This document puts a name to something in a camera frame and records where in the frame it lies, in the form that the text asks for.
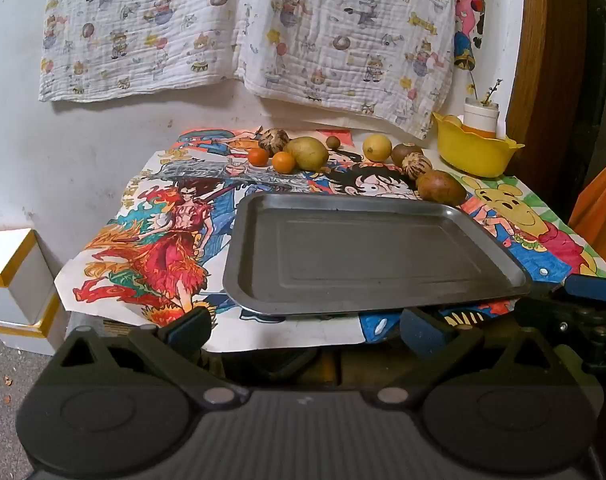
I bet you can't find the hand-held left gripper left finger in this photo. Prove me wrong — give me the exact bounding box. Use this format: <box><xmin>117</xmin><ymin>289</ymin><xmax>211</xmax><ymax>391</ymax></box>
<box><xmin>48</xmin><ymin>306</ymin><xmax>250</xmax><ymax>409</ymax></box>

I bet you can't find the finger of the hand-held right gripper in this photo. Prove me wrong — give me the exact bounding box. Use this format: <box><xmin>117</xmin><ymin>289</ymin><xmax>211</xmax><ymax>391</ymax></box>
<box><xmin>519</xmin><ymin>275</ymin><xmax>606</xmax><ymax>348</ymax></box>

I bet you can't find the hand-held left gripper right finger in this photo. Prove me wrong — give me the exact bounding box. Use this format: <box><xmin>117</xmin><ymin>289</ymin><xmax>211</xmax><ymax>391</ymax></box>
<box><xmin>365</xmin><ymin>307</ymin><xmax>578</xmax><ymax>409</ymax></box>

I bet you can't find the metal tray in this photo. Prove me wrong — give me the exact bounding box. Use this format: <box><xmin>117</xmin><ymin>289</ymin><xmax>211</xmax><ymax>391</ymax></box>
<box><xmin>223</xmin><ymin>192</ymin><xmax>532</xmax><ymax>317</ymax></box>

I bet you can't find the brown-green mango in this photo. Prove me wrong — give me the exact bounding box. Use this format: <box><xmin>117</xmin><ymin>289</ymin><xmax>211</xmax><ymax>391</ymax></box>
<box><xmin>416</xmin><ymin>170</ymin><xmax>468</xmax><ymax>207</ymax></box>

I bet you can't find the striped brown melon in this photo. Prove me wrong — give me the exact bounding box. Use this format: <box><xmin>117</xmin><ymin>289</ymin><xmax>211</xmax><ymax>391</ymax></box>
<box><xmin>258</xmin><ymin>128</ymin><xmax>290</xmax><ymax>156</ymax></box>
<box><xmin>401</xmin><ymin>152</ymin><xmax>435</xmax><ymax>181</ymax></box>

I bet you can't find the dark brown passion fruit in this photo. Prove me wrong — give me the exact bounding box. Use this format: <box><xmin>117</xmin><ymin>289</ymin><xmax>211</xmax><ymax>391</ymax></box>
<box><xmin>391</xmin><ymin>143</ymin><xmax>425</xmax><ymax>168</ymax></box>

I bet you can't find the yellow lemon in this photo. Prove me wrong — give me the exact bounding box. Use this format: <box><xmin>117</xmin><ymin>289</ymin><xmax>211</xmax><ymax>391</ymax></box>
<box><xmin>362</xmin><ymin>133</ymin><xmax>394</xmax><ymax>163</ymax></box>

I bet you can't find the yellow-green mango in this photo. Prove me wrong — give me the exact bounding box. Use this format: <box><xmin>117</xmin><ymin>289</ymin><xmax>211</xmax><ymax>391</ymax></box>
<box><xmin>283</xmin><ymin>136</ymin><xmax>330</xmax><ymax>172</ymax></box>

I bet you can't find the red dress figure poster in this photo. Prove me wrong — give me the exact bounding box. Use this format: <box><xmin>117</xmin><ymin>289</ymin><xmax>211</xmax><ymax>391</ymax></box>
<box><xmin>53</xmin><ymin>170</ymin><xmax>369</xmax><ymax>356</ymax></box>

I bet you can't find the orange garment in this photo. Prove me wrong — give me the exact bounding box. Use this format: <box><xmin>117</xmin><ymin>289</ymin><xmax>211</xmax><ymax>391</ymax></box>
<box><xmin>568</xmin><ymin>152</ymin><xmax>606</xmax><ymax>273</ymax></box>

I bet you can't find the yellow bear poster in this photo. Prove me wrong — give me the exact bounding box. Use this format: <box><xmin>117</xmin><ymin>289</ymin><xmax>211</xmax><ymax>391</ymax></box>
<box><xmin>455</xmin><ymin>172</ymin><xmax>606</xmax><ymax>331</ymax></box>

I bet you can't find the white box gold trim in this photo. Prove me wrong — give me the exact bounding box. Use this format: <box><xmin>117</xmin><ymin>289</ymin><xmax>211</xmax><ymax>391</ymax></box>
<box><xmin>0</xmin><ymin>228</ymin><xmax>56</xmax><ymax>326</ymax></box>
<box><xmin>0</xmin><ymin>290</ymin><xmax>66</xmax><ymax>357</ymax></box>

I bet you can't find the yellow plastic bowl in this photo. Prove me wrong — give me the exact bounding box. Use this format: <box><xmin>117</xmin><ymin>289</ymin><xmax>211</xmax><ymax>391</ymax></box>
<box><xmin>431</xmin><ymin>111</ymin><xmax>525</xmax><ymax>179</ymax></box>

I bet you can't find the blue orange figure poster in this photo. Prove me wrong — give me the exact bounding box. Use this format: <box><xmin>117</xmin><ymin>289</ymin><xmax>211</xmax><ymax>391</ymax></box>
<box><xmin>175</xmin><ymin>127</ymin><xmax>354</xmax><ymax>156</ymax></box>

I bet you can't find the white plastic jar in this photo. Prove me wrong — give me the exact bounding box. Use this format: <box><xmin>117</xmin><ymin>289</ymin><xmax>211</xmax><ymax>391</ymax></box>
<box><xmin>463</xmin><ymin>100</ymin><xmax>500</xmax><ymax>139</ymax></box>

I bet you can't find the red paper sheet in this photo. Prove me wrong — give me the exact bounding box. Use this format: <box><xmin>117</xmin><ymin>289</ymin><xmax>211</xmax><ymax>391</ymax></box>
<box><xmin>318</xmin><ymin>129</ymin><xmax>355</xmax><ymax>148</ymax></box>

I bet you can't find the dry plant twig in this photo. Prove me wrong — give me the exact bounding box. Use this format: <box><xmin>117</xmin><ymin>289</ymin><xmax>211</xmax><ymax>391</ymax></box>
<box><xmin>465</xmin><ymin>67</ymin><xmax>504</xmax><ymax>106</ymax></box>

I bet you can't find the printed white blanket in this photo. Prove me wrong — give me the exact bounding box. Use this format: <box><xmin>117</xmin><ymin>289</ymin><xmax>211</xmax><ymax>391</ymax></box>
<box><xmin>37</xmin><ymin>0</ymin><xmax>468</xmax><ymax>141</ymax></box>

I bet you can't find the wooden door frame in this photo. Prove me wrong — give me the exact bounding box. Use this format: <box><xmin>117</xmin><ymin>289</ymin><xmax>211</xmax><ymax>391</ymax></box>
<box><xmin>505</xmin><ymin>0</ymin><xmax>591</xmax><ymax>181</ymax></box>

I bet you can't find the cartoon wall sticker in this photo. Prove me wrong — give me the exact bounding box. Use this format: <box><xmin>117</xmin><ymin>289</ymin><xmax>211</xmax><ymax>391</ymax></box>
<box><xmin>454</xmin><ymin>0</ymin><xmax>488</xmax><ymax>73</ymax></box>

